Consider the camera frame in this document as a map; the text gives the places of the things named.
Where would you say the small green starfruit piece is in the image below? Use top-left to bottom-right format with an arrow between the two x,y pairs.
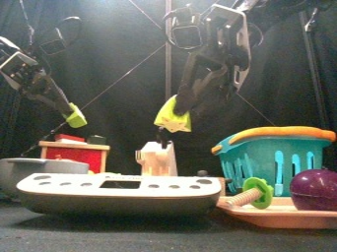
61,101 -> 88,129

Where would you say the yellow-green starfruit piece with star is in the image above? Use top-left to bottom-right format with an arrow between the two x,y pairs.
152,94 -> 193,134

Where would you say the red and white toy block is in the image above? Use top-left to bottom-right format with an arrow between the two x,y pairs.
53,133 -> 88,145

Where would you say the black toy utensil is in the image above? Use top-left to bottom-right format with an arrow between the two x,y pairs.
156,127 -> 172,150

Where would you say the dark green toy block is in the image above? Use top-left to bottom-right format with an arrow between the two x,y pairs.
85,134 -> 108,146

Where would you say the red wooden toy box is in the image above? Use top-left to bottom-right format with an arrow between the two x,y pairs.
38,140 -> 110,174

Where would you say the grey toy pot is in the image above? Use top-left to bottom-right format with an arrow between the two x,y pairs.
0,157 -> 90,200

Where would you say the white toy fork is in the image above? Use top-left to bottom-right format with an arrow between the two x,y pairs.
133,150 -> 145,166

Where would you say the teal toy shopping basket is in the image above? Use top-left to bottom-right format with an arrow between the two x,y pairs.
209,126 -> 337,198

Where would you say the grey toy cash register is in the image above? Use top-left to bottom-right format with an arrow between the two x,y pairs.
15,172 -> 223,219

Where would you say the wooden screw with green nut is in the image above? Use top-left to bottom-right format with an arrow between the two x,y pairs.
224,176 -> 275,210

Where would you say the purple toy ball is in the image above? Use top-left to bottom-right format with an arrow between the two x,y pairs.
288,168 -> 337,212

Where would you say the wooden tray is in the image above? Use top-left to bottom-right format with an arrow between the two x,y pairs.
215,195 -> 337,230

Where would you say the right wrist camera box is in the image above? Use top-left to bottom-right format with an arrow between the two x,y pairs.
164,5 -> 207,51

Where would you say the metal frame pole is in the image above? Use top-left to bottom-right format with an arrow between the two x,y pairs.
164,0 -> 173,101

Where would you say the black frame post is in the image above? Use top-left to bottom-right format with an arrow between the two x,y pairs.
298,8 -> 330,131

